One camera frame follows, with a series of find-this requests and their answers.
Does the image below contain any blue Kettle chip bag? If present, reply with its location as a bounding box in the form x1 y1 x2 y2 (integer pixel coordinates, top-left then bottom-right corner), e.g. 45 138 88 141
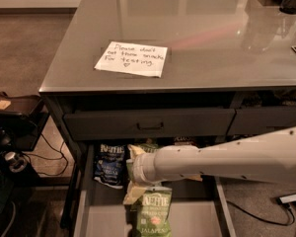
93 143 127 189

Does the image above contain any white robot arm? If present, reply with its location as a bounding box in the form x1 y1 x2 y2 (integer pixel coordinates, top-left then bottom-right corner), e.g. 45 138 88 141
123 126 296 204

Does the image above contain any green Kettle bag front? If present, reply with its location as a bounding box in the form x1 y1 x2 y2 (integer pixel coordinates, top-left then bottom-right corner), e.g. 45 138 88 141
135 187 172 237

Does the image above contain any green kettle bag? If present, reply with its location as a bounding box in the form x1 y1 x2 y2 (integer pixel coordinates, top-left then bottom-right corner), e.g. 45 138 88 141
135 187 172 237
135 138 160 153

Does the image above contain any green Kettle bag back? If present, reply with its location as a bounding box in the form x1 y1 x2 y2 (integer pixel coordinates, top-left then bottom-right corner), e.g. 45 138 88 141
135 138 160 153

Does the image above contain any brown chip bag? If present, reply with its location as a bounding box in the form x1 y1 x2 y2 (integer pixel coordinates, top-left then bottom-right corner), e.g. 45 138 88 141
173 136 198 146

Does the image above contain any open middle drawer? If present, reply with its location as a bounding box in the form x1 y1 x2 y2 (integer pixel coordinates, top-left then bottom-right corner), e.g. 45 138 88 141
74 145 237 237

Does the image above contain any top left drawer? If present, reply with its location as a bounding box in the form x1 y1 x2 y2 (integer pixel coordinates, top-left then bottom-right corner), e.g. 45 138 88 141
63 108 235 140

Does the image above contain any grey metal drawer cabinet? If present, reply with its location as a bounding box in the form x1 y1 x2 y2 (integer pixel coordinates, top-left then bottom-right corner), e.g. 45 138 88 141
37 0 296 237

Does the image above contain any top right drawer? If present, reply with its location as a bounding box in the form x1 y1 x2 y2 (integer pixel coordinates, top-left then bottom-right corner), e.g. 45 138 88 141
228 106 296 135

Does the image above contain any silver round canister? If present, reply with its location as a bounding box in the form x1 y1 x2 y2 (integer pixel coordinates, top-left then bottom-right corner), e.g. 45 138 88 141
4 151 28 173

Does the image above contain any handwritten white paper note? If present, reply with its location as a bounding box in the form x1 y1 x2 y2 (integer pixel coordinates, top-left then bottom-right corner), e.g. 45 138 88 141
95 41 168 77

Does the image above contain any black side cart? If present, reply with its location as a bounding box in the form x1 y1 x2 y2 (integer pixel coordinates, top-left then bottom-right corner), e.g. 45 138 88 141
0 92 49 186

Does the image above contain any grey power strip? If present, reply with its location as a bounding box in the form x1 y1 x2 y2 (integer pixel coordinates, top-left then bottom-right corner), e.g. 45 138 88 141
276 194 296 204

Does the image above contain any black cable on floor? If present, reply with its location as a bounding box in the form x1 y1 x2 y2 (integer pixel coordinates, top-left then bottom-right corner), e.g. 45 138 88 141
23 133 70 178

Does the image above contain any black power cable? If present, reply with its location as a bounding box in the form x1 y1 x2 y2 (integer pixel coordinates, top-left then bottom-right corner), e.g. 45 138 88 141
226 199 296 237

